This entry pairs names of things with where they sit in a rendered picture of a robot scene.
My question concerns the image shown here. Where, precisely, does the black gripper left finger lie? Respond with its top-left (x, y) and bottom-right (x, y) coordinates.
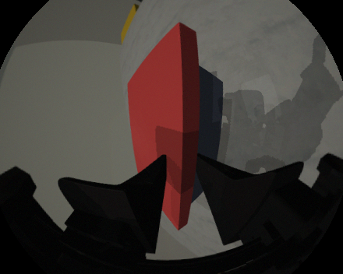
top-left (58, 155), bottom-right (166, 254)

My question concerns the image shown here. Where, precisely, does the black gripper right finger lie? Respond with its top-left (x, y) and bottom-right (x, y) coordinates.
top-left (196, 153), bottom-right (304, 246)

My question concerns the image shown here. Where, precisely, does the red lid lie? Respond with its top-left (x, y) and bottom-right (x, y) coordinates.
top-left (127, 22), bottom-right (200, 230)

